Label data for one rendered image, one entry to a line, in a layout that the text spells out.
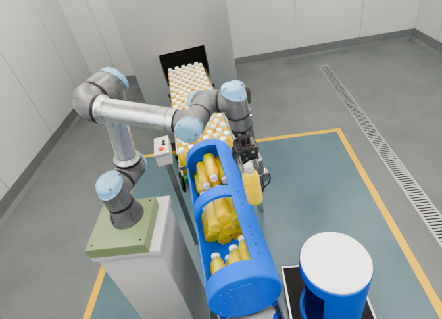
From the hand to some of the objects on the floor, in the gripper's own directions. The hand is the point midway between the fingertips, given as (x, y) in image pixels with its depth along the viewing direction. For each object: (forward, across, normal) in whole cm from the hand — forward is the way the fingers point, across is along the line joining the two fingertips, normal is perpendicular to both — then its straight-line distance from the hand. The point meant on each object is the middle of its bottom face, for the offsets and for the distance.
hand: (248, 167), depth 112 cm
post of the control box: (+141, -50, +84) cm, 172 cm away
